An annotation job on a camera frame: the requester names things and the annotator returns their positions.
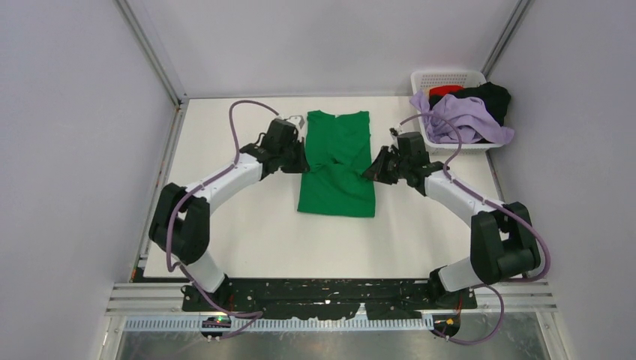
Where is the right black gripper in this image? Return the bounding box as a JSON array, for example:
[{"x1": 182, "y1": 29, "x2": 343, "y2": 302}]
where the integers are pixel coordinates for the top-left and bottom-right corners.
[{"x1": 364, "y1": 146, "x2": 410, "y2": 185}]

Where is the green t shirt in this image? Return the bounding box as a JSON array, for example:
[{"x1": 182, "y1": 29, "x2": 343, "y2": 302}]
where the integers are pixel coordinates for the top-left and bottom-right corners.
[{"x1": 297, "y1": 110, "x2": 376, "y2": 218}]

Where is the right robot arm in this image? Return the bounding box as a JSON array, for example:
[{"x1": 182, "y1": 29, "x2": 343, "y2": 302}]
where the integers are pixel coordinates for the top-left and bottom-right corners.
[{"x1": 362, "y1": 132, "x2": 543, "y2": 308}]

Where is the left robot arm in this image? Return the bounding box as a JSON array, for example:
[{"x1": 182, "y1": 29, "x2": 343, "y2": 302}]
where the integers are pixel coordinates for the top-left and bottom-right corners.
[{"x1": 148, "y1": 115, "x2": 310, "y2": 311}]

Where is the white laundry basket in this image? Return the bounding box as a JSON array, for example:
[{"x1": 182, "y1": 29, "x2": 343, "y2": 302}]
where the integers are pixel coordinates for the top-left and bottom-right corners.
[{"x1": 410, "y1": 69, "x2": 487, "y2": 155}]

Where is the red t shirt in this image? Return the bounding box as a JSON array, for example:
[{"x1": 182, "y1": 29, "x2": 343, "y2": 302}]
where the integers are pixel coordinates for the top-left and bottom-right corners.
[{"x1": 428, "y1": 84, "x2": 464, "y2": 98}]

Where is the lavender t shirt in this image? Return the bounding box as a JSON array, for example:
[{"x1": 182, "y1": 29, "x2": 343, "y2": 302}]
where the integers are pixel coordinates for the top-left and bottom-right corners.
[{"x1": 409, "y1": 91, "x2": 515, "y2": 145}]

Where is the black t shirt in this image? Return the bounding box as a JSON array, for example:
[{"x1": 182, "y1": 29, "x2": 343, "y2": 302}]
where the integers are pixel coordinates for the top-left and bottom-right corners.
[{"x1": 428, "y1": 82, "x2": 512, "y2": 126}]

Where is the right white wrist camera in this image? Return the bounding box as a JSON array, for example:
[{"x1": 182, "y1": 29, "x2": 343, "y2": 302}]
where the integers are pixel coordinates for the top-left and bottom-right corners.
[{"x1": 389, "y1": 127, "x2": 403, "y2": 140}]

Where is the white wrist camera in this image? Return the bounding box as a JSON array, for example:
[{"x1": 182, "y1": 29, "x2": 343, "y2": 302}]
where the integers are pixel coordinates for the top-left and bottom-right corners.
[
  {"x1": 284, "y1": 115, "x2": 306, "y2": 131},
  {"x1": 389, "y1": 127, "x2": 403, "y2": 140}
]

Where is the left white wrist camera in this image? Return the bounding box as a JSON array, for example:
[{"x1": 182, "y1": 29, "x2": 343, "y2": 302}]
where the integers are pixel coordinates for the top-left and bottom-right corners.
[{"x1": 284, "y1": 115, "x2": 306, "y2": 131}]

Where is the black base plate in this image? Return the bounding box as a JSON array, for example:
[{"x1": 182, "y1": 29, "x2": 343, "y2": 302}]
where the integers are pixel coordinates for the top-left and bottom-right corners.
[{"x1": 181, "y1": 278, "x2": 477, "y2": 320}]

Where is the slotted cable duct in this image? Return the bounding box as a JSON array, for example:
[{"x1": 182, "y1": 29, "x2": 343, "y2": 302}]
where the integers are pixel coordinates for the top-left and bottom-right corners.
[{"x1": 124, "y1": 314, "x2": 434, "y2": 333}]

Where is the left corner frame post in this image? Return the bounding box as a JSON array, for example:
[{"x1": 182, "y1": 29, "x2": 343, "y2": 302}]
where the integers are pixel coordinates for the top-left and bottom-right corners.
[{"x1": 114, "y1": 0, "x2": 188, "y2": 108}]

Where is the corner frame post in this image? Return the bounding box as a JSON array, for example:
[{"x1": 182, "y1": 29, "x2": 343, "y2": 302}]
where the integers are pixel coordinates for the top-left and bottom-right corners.
[
  {"x1": 114, "y1": 0, "x2": 188, "y2": 108},
  {"x1": 481, "y1": 0, "x2": 535, "y2": 79}
]

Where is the right corner frame post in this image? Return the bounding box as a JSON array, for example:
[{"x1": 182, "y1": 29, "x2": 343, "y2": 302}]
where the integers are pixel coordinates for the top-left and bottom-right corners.
[{"x1": 481, "y1": 0, "x2": 535, "y2": 79}]

